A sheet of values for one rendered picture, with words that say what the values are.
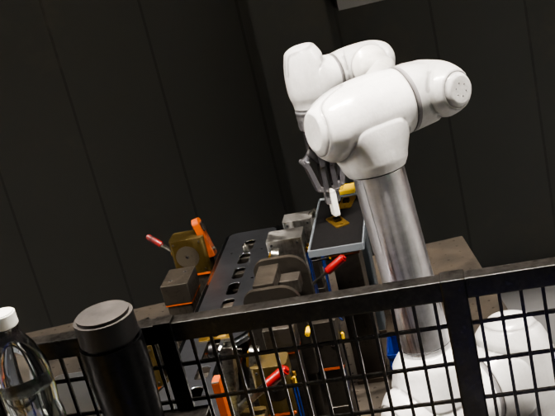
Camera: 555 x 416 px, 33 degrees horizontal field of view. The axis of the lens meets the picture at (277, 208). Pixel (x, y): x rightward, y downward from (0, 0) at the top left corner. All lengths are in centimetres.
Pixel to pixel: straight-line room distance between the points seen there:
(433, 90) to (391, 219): 25
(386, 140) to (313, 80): 60
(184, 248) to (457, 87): 135
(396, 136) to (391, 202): 12
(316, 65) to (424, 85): 57
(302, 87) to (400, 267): 66
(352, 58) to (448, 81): 60
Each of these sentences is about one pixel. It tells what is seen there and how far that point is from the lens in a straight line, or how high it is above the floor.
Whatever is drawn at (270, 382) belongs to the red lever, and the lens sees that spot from 187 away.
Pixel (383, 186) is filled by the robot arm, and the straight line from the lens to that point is 177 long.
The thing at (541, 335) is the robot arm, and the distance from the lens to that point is 200.
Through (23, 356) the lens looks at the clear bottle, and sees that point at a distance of 115.
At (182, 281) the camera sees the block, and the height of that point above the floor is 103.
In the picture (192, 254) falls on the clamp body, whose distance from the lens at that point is 291.
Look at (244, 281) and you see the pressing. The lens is 265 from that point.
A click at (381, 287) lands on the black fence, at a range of 114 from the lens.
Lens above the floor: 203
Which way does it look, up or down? 19 degrees down
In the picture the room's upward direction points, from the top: 14 degrees counter-clockwise
